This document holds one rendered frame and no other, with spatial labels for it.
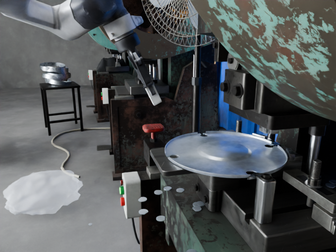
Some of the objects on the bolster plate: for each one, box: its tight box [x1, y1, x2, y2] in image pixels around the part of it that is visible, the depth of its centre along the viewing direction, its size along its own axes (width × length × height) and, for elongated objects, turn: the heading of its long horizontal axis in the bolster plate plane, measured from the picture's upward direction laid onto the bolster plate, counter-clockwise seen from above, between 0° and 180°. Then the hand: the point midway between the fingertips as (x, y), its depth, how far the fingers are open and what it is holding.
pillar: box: [306, 135, 322, 176], centre depth 68 cm, size 2×2×14 cm
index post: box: [253, 174, 276, 224], centre depth 56 cm, size 3×3×10 cm
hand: (153, 94), depth 97 cm, fingers closed
